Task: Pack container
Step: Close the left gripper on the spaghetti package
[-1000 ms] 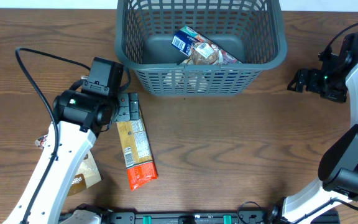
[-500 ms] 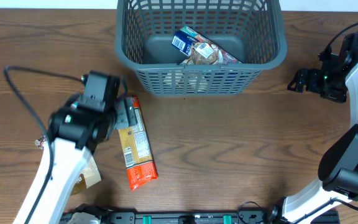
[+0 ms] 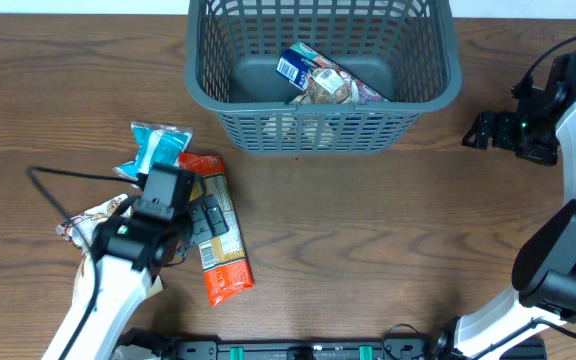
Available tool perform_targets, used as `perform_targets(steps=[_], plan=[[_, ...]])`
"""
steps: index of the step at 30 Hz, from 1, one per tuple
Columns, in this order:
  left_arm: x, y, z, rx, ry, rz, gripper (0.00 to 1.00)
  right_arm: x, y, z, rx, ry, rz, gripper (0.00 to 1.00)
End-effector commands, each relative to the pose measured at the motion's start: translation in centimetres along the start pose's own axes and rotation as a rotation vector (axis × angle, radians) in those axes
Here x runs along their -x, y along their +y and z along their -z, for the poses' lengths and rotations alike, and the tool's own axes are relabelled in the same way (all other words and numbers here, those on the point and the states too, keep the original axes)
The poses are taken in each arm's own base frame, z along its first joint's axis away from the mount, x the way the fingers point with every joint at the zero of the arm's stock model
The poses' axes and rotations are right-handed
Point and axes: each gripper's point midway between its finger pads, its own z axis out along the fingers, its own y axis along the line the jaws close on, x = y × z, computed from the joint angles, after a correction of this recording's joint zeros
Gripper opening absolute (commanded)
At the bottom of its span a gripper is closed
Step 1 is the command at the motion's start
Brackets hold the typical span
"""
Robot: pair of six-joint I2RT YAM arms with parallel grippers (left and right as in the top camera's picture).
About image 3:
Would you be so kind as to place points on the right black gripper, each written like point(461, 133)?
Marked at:
point(504, 121)

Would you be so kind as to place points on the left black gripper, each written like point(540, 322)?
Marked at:
point(197, 206)

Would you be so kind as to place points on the orange cracker package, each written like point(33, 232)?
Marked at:
point(224, 260)

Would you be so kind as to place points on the beige snack bag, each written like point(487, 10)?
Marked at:
point(324, 86)

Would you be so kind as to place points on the blue tissue multipack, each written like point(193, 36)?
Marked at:
point(298, 61)

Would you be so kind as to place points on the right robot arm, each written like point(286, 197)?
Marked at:
point(542, 293)

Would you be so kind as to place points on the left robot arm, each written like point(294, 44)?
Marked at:
point(127, 252)

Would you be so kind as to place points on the blue white snack packet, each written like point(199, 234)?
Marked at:
point(156, 143)

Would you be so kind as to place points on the grey plastic basket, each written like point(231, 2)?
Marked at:
point(404, 50)

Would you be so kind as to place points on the white brown snack bag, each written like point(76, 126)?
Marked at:
point(80, 229)

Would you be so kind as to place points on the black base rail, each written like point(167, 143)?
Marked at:
point(142, 345)

